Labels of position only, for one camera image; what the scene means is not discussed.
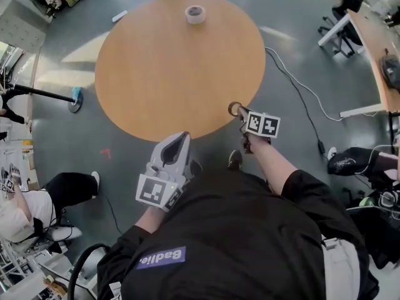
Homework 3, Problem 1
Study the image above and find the wooden desk with white legs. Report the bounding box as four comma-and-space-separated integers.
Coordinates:
317, 9, 400, 118

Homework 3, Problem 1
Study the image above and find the person's black shirt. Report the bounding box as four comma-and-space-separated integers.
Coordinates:
96, 169, 381, 300

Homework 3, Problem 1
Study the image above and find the person's left shoe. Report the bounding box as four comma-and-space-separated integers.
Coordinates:
189, 159, 204, 181

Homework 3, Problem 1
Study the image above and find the black coat stand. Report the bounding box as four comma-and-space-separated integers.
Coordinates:
0, 82, 84, 114

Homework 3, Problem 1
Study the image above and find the person's shoe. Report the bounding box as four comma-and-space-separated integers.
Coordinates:
189, 159, 204, 181
227, 149, 244, 171

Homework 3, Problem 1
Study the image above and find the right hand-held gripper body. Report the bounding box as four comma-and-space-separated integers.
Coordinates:
241, 111, 281, 154

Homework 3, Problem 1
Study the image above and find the black bag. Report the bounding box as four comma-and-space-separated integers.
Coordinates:
378, 50, 400, 92

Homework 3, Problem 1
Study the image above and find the black thick hose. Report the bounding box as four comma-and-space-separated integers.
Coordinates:
67, 243, 110, 300

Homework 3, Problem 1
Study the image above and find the white power strip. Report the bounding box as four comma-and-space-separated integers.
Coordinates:
111, 9, 129, 23

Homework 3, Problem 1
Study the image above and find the white office chair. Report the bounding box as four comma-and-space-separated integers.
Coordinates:
46, 225, 84, 242

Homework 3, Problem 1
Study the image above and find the white tape roll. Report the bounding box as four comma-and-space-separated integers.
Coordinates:
184, 4, 207, 25

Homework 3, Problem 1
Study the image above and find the black swivel chair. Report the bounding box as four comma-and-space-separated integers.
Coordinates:
345, 195, 400, 270

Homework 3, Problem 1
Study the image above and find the grey locker cabinet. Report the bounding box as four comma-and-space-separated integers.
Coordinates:
0, 0, 48, 53

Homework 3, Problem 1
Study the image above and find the white cable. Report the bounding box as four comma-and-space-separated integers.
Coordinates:
264, 47, 388, 123

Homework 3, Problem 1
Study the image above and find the black power cable with adapter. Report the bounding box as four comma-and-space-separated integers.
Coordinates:
264, 47, 328, 156

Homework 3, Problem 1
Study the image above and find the round wooden table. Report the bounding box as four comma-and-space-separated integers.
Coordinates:
94, 0, 266, 143

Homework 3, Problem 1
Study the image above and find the small brown tape ring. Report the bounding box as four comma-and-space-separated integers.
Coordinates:
227, 101, 242, 118

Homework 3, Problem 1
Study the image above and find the person's right forearm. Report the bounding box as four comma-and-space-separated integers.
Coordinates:
249, 134, 298, 196

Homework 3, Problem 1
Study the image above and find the person's left forearm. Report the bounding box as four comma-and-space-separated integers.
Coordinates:
134, 206, 166, 234

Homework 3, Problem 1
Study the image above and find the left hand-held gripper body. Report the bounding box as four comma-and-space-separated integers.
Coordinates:
135, 166, 188, 212

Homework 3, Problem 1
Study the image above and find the person's right shoe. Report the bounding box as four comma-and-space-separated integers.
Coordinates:
227, 149, 244, 171

